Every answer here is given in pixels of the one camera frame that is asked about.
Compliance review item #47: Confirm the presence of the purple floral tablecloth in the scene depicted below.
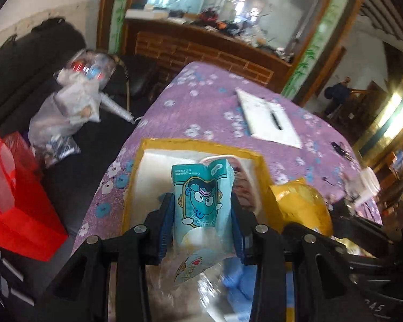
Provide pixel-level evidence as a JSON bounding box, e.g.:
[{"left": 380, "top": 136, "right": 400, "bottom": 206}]
[{"left": 72, "top": 61, "right": 384, "bottom": 255}]

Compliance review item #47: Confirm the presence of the red plastic bag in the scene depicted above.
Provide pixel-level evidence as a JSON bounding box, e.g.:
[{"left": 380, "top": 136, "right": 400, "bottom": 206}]
[{"left": 0, "top": 138, "right": 68, "bottom": 262}]

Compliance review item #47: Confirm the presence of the white plastic jar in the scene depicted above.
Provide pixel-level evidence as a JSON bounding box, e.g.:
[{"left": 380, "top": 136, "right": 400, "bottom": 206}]
[{"left": 348, "top": 167, "right": 381, "bottom": 206}]

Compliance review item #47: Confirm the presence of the yellow rimmed storage box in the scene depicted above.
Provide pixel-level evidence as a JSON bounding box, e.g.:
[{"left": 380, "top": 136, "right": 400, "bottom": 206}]
[{"left": 120, "top": 137, "right": 296, "bottom": 322}]

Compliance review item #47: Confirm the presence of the blue towel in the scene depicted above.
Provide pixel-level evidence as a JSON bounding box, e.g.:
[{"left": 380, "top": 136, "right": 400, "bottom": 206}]
[{"left": 222, "top": 257, "right": 295, "bottom": 321}]

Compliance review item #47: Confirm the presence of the black sofa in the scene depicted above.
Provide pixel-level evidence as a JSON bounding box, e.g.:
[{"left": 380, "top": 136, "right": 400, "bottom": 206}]
[{"left": 0, "top": 17, "right": 159, "bottom": 236}]

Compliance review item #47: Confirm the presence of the yellow towel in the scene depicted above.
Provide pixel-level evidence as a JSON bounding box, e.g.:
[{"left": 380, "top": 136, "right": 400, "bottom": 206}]
[{"left": 264, "top": 178, "right": 333, "bottom": 237}]

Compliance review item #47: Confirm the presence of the white notepad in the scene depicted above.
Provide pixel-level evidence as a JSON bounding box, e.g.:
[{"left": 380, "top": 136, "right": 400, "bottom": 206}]
[{"left": 236, "top": 89, "right": 302, "bottom": 149}]

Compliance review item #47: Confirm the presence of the black pen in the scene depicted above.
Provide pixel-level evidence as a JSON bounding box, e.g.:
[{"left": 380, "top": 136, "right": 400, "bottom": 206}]
[{"left": 270, "top": 111, "right": 283, "bottom": 130}]

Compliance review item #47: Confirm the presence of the plastic bag of items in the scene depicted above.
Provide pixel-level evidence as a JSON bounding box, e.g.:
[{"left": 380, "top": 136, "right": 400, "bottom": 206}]
[{"left": 28, "top": 49, "right": 135, "bottom": 168}]

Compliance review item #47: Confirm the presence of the wooden counter with window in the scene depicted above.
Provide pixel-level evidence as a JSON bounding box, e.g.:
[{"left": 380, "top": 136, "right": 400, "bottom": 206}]
[{"left": 96, "top": 0, "right": 363, "bottom": 105}]

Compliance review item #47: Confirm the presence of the person in background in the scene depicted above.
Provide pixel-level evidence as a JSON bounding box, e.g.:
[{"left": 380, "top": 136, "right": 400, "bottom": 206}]
[{"left": 323, "top": 76, "right": 351, "bottom": 117}]

